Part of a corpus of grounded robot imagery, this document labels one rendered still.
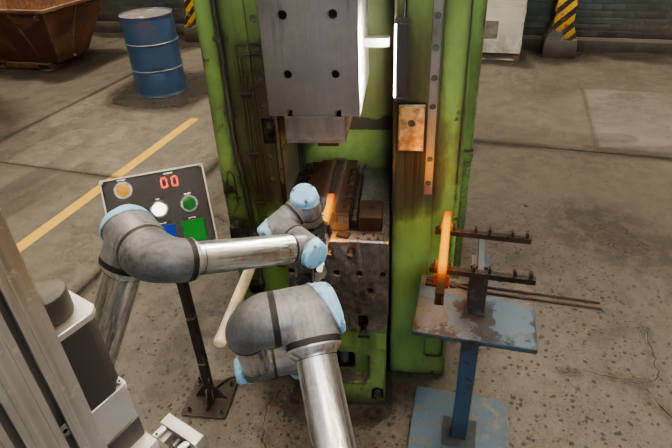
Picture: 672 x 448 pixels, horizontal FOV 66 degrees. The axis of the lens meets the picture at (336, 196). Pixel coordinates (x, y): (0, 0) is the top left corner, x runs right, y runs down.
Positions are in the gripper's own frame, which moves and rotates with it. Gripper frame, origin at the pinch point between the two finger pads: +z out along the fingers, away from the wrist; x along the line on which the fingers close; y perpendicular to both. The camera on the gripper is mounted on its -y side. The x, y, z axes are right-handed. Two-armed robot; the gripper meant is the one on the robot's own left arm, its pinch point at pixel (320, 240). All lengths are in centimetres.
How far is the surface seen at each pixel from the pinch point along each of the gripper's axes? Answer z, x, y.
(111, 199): -13, -69, -6
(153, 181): -12, -57, -14
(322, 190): 17.5, -4.2, -29.2
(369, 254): 18.2, 15.5, -3.5
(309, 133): -17.8, -4.4, -30.5
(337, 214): 9.9, 3.6, -15.0
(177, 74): 269, -231, -322
